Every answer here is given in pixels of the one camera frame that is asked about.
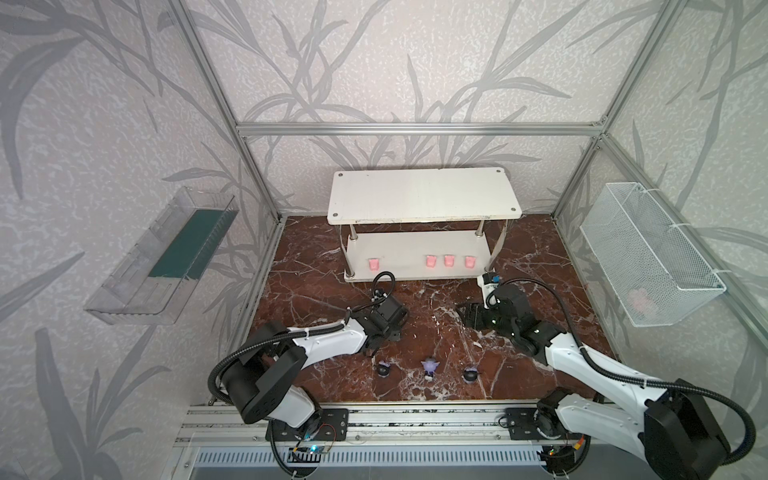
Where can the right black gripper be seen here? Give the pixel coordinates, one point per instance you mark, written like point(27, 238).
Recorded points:
point(482, 315)

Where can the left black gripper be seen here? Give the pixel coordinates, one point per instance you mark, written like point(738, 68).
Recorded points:
point(395, 318)

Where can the dark round toy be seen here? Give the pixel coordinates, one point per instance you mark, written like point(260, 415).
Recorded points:
point(383, 369)
point(470, 375)

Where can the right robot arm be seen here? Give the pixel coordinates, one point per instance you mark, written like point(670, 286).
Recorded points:
point(670, 426)

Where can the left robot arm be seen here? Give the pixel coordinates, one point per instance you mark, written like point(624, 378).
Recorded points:
point(259, 378)

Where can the white two-tier shelf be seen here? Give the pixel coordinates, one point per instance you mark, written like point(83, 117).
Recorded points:
point(401, 216)

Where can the purple figure toy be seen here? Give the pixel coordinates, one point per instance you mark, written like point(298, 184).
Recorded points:
point(430, 366)

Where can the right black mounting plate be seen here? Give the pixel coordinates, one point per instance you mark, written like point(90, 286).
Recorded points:
point(525, 424)

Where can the black mounting plate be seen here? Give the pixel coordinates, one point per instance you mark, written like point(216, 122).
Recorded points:
point(525, 424)
point(330, 424)

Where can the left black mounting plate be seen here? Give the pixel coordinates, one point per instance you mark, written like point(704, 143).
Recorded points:
point(330, 424)

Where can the pink toy in basket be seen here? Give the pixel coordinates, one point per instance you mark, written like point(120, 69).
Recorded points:
point(641, 302)

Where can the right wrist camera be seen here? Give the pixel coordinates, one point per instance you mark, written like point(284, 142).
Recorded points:
point(488, 282)

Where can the white wire mesh basket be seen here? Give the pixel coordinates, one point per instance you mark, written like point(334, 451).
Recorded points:
point(638, 245)

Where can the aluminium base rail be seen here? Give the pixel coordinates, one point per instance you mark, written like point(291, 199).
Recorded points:
point(375, 423)

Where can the clear plastic wall bin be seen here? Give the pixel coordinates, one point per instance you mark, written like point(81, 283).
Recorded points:
point(153, 283)

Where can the aluminium frame crossbar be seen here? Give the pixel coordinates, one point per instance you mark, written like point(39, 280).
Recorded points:
point(253, 129)

